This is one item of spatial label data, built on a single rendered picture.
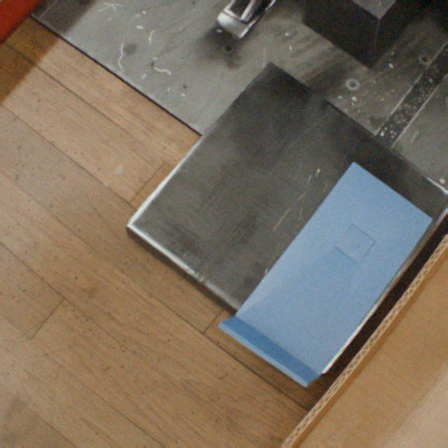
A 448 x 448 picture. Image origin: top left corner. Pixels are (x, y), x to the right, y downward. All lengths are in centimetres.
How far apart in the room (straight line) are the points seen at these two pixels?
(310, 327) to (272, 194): 10
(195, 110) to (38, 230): 14
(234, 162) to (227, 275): 8
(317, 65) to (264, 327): 21
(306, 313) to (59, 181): 20
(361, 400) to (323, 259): 10
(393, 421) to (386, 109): 24
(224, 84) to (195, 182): 9
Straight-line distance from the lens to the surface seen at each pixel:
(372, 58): 94
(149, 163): 92
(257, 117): 91
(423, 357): 88
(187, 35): 97
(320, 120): 91
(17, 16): 97
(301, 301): 86
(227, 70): 95
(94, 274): 90
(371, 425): 86
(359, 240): 88
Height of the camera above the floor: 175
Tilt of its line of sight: 70 degrees down
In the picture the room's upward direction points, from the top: 1 degrees counter-clockwise
